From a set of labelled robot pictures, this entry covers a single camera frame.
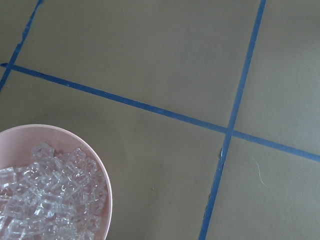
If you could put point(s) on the pile of clear ice cubes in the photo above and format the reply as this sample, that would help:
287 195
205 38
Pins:
55 197

